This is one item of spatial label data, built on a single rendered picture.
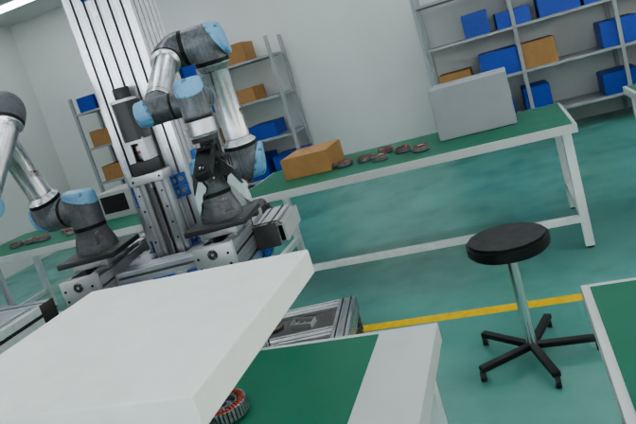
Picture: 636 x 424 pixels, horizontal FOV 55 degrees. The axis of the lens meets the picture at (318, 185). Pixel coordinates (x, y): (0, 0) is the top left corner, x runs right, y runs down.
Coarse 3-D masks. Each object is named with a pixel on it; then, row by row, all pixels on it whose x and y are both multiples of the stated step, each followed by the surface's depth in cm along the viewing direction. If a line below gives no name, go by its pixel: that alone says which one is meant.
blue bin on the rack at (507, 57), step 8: (504, 48) 675; (512, 48) 673; (480, 56) 683; (488, 56) 681; (496, 56) 679; (504, 56) 677; (512, 56) 675; (480, 64) 686; (488, 64) 683; (496, 64) 681; (504, 64) 679; (512, 64) 677; (520, 64) 675; (512, 72) 679
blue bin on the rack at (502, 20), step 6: (522, 6) 659; (504, 12) 665; (516, 12) 662; (522, 12) 661; (528, 12) 660; (498, 18) 668; (504, 18) 666; (516, 18) 664; (522, 18) 662; (528, 18) 661; (498, 24) 669; (504, 24) 668; (510, 24) 666; (516, 24) 665
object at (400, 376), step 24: (384, 336) 154; (408, 336) 151; (432, 336) 147; (384, 360) 142; (408, 360) 139; (432, 360) 138; (384, 384) 132; (408, 384) 129; (432, 384) 132; (360, 408) 126; (384, 408) 123; (408, 408) 121
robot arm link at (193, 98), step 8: (176, 80) 155; (184, 80) 153; (192, 80) 154; (200, 80) 156; (176, 88) 154; (184, 88) 153; (192, 88) 154; (200, 88) 155; (176, 96) 155; (184, 96) 154; (192, 96) 154; (200, 96) 155; (208, 96) 160; (184, 104) 154; (192, 104) 154; (200, 104) 155; (208, 104) 157; (184, 112) 155; (192, 112) 154; (200, 112) 155; (208, 112) 156; (184, 120) 157; (192, 120) 155
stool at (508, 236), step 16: (512, 224) 264; (528, 224) 258; (480, 240) 256; (496, 240) 251; (512, 240) 246; (528, 240) 241; (544, 240) 241; (480, 256) 245; (496, 256) 240; (512, 256) 238; (528, 256) 237; (512, 272) 254; (528, 320) 258; (544, 320) 277; (496, 336) 276; (512, 336) 272; (528, 336) 260; (576, 336) 256; (592, 336) 253; (512, 352) 259; (480, 368) 255; (560, 384) 235
